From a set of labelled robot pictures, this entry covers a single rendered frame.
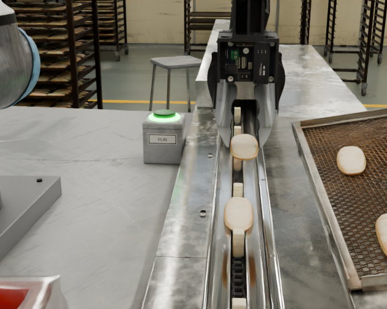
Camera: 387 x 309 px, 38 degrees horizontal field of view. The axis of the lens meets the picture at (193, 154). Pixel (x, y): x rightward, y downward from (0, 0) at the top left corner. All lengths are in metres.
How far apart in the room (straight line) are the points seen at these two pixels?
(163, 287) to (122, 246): 0.17
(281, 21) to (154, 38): 1.72
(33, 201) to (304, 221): 0.37
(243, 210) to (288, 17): 7.11
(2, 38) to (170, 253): 0.39
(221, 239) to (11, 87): 0.37
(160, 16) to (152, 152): 6.86
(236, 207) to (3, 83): 0.35
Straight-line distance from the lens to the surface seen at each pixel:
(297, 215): 0.82
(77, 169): 0.99
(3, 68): 0.81
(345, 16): 7.89
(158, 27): 7.84
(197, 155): 0.91
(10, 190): 0.85
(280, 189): 0.90
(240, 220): 0.70
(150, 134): 0.98
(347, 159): 0.79
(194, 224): 0.68
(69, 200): 0.87
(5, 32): 0.83
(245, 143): 0.75
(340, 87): 1.67
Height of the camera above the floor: 1.16
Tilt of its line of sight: 19 degrees down
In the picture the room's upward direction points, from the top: straight up
